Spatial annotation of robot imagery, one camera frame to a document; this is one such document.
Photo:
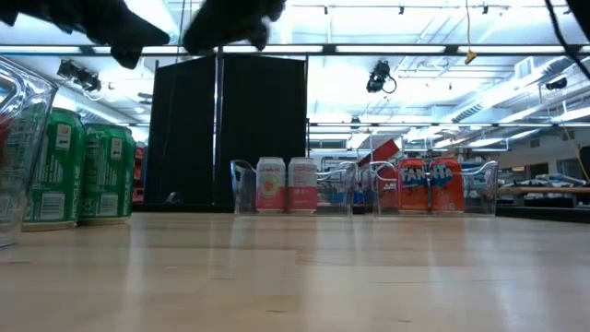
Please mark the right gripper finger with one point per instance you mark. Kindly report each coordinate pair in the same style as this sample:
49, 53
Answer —
221, 23

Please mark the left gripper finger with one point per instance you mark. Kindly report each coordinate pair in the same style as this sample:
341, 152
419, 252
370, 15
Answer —
133, 30

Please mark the green Sprite soda can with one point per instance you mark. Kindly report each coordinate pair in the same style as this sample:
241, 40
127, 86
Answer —
108, 175
64, 175

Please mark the pink white soda can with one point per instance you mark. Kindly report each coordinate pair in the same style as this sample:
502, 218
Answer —
270, 184
303, 184

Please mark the clear plastic bin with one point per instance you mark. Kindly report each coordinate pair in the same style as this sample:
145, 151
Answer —
244, 193
18, 221
481, 193

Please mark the black track light cluster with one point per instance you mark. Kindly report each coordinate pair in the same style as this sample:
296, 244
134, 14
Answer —
78, 74

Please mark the overhead light bar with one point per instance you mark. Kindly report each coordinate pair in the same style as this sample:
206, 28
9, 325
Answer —
329, 49

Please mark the black folding screen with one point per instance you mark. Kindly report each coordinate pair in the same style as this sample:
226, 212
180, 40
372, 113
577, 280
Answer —
263, 138

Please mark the red sign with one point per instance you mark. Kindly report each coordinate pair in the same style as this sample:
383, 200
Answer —
385, 150

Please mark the blue white box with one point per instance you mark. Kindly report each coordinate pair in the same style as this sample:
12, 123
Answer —
343, 198

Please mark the yellow hanging plug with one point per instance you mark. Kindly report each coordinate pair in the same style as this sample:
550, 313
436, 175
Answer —
470, 57

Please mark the black ceiling light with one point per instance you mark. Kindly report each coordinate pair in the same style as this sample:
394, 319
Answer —
556, 84

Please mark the wooden workbench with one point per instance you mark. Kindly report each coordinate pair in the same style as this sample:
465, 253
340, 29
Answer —
544, 189

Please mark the black ceiling camera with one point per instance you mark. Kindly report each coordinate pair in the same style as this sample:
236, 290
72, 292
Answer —
378, 76

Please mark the black ceiling rail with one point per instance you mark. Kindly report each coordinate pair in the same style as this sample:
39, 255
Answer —
369, 124

